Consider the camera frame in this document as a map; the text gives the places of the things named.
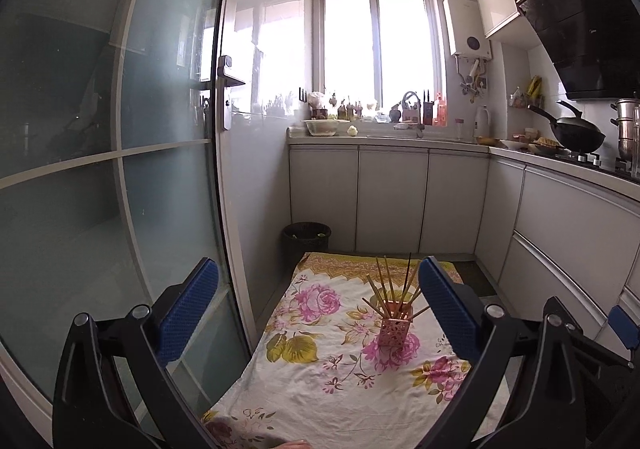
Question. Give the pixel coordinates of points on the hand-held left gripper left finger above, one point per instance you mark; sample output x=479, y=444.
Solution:
x=190, y=309

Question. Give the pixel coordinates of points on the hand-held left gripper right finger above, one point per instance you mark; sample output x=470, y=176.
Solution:
x=447, y=309

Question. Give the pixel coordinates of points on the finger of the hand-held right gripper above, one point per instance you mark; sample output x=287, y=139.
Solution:
x=625, y=326

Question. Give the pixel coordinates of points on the bunch of wooden chopsticks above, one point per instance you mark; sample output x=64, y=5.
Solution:
x=394, y=305

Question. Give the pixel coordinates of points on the pink perforated chopstick holder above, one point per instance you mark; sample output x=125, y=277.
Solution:
x=396, y=333

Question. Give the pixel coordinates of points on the white cabinet with drawers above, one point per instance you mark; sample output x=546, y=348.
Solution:
x=560, y=229

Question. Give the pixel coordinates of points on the dark trash bin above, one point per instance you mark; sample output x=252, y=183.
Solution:
x=306, y=244

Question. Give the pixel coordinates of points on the floral printed cloth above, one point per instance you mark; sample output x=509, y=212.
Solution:
x=325, y=379

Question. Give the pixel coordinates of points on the gas stove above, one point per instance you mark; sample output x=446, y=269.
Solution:
x=600, y=163

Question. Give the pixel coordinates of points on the white plate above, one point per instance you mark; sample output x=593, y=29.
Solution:
x=512, y=144

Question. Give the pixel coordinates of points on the bottle with red cap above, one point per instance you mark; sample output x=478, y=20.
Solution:
x=459, y=130

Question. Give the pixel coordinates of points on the white thermos jug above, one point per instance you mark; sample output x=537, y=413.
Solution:
x=482, y=124

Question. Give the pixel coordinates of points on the stainless steel pot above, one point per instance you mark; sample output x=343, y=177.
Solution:
x=629, y=129

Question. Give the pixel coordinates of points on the black wok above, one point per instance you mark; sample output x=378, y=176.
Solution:
x=577, y=131

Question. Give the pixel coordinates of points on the black knife block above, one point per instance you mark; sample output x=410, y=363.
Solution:
x=428, y=109

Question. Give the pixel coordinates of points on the clear glass bowl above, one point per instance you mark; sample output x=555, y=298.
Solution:
x=320, y=127

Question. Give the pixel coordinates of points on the white plastic bag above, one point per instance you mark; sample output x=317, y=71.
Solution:
x=317, y=100

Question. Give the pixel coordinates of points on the kitchen window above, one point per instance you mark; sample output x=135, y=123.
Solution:
x=380, y=49

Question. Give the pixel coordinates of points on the white gas water heater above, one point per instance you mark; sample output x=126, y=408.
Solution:
x=467, y=24

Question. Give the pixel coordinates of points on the black range hood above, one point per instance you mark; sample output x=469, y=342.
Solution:
x=590, y=29

